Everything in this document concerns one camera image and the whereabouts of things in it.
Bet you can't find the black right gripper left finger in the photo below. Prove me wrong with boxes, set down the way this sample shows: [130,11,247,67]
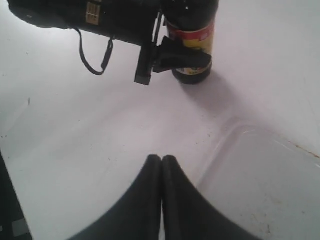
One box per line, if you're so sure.
[71,154,162,240]

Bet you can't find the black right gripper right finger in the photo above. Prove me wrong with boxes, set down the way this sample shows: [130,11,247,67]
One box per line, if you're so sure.
[162,155,258,240]

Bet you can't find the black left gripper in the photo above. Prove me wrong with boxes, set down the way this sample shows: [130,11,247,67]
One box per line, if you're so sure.
[111,0,212,84]

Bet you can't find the dark soy sauce bottle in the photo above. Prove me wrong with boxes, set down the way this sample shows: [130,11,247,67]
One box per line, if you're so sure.
[161,0,221,85]

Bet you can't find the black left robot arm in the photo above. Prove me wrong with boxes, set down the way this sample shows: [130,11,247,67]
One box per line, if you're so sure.
[8,0,212,86]

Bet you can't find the white plastic tray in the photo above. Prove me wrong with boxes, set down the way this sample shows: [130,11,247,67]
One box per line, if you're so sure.
[196,118,320,240]

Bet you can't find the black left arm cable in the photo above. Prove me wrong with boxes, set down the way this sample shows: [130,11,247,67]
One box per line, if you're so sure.
[73,27,115,76]

